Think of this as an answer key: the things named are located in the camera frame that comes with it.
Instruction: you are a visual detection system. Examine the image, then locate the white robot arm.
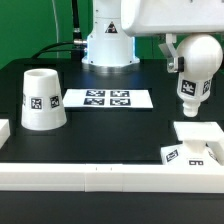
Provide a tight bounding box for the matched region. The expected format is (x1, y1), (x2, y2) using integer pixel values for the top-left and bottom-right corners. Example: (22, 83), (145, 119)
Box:
(82, 0), (224, 72)

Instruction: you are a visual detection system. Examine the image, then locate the white front rail fence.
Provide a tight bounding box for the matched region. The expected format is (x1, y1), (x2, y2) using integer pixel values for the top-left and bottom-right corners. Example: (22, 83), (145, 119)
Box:
(0, 163), (224, 193)

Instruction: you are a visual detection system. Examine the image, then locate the white lamp bulb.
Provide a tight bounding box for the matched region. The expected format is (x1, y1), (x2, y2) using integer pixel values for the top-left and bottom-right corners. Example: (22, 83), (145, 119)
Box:
(177, 34), (223, 117)

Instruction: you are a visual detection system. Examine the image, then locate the black cable bundle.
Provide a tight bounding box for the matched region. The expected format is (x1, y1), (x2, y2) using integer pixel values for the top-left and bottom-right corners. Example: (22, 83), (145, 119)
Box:
(31, 0), (88, 60)

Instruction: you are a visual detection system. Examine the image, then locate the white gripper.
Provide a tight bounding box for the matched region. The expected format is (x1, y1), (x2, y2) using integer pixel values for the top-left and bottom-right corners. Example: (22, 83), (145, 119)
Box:
(121, 0), (224, 73)

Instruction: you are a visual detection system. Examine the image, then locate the white left rail block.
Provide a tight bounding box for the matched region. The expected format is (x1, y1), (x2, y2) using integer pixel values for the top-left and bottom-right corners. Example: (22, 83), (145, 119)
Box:
(0, 119), (10, 149)

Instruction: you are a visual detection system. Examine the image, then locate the white lamp shade cone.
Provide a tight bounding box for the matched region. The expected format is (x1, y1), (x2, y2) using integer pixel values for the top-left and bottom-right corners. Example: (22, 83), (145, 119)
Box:
(21, 69), (67, 131)

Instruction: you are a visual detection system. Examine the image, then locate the white marker tag plate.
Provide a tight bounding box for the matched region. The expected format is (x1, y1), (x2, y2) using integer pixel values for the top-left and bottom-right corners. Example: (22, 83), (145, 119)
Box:
(63, 89), (153, 109)

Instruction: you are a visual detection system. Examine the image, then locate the white lamp base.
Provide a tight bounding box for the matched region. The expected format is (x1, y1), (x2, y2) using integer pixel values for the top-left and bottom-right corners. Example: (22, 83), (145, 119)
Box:
(160, 121), (224, 167)

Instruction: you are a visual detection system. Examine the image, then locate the white thin cable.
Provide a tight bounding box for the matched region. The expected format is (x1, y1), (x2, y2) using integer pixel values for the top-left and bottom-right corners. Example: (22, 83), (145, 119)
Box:
(51, 0), (61, 60)

